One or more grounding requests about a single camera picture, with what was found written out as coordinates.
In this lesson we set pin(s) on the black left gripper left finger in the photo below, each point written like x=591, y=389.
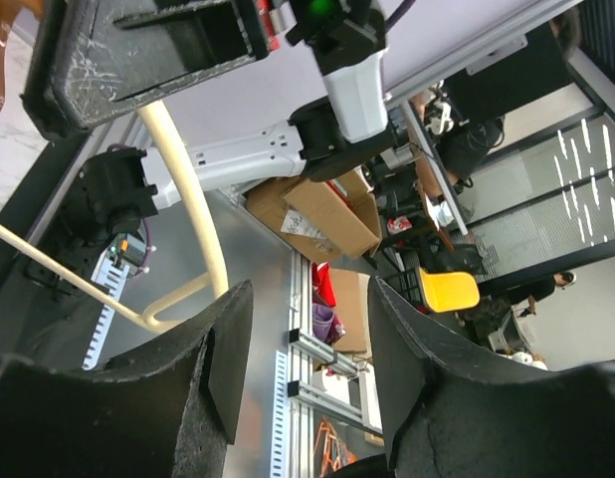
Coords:
x=168, y=408

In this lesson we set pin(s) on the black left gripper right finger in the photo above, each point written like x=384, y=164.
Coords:
x=452, y=409

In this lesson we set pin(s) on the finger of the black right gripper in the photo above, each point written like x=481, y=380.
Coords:
x=96, y=61

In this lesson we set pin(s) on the cream plastic hanger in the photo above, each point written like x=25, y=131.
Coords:
x=170, y=144

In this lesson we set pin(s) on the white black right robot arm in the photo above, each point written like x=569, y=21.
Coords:
x=320, y=141

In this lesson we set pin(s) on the yellow chair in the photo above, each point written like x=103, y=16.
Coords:
x=447, y=291

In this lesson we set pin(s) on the brown cardboard box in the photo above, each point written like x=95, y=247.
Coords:
x=321, y=220

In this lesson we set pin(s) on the white slotted cable duct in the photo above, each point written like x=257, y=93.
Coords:
x=112, y=273

